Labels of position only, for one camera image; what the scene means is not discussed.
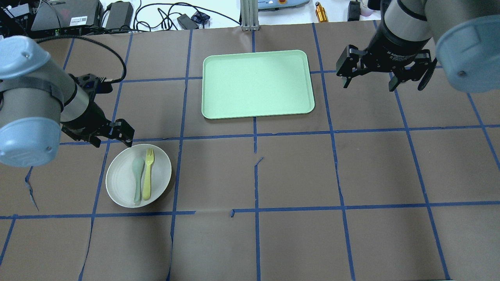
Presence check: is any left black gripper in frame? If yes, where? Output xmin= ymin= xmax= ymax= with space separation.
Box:
xmin=61 ymin=101 xmax=135 ymax=148

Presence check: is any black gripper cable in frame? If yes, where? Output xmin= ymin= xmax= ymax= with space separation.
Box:
xmin=34 ymin=35 xmax=127 ymax=84

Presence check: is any black power adapter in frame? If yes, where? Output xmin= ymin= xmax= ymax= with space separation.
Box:
xmin=105 ymin=1 xmax=133 ymax=30

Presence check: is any light green plastic tray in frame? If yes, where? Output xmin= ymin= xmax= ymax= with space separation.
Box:
xmin=201 ymin=50 xmax=315 ymax=120

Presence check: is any pale green plastic spoon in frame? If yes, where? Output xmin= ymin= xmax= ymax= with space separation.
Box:
xmin=132 ymin=158 xmax=145 ymax=203

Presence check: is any yellow plastic fork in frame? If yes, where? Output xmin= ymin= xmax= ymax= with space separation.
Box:
xmin=142 ymin=148 xmax=155 ymax=201

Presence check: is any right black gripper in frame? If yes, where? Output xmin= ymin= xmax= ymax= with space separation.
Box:
xmin=336 ymin=33 xmax=437 ymax=91

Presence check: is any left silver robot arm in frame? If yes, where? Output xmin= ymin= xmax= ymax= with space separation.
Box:
xmin=0 ymin=36 xmax=135 ymax=167

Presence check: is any aluminium frame post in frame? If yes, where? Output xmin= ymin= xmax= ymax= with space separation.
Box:
xmin=240 ymin=0 xmax=260 ymax=31

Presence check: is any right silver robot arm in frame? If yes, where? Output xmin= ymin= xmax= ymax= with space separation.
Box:
xmin=336 ymin=0 xmax=500 ymax=94

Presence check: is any white round plate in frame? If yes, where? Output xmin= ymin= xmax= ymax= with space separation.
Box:
xmin=105 ymin=144 xmax=173 ymax=208

